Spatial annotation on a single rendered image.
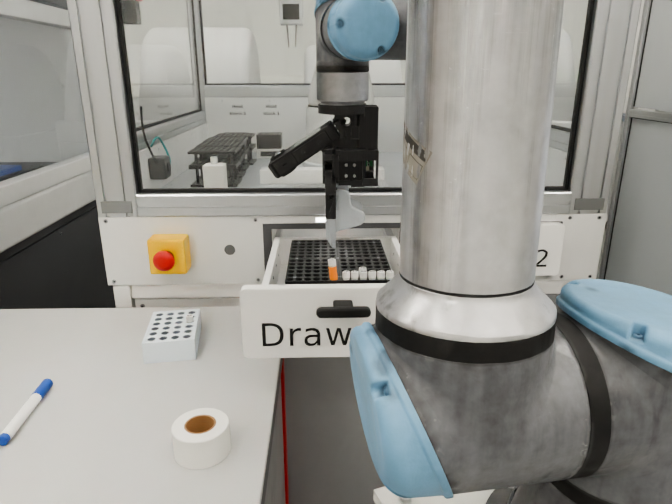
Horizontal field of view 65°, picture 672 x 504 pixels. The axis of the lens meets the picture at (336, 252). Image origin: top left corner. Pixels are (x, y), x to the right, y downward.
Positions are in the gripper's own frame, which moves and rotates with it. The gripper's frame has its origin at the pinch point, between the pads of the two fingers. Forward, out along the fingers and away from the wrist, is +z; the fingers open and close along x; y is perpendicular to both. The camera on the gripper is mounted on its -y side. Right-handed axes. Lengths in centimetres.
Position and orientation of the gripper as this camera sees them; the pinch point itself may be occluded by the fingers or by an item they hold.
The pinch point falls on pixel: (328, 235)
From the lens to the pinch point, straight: 83.6
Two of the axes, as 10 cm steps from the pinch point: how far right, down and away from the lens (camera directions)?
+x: -0.2, -3.4, 9.4
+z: 0.0, 9.4, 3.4
